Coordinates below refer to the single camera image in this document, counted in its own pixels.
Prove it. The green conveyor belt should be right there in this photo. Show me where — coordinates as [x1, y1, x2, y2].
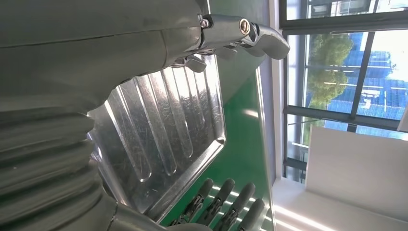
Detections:
[159, 68, 276, 231]

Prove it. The electronic scale with steel tray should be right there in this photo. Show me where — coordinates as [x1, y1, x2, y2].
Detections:
[87, 54, 227, 224]

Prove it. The dark framed window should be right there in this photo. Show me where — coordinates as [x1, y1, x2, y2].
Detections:
[279, 0, 408, 184]

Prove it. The white panel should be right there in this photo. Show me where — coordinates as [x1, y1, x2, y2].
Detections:
[304, 126, 408, 222]

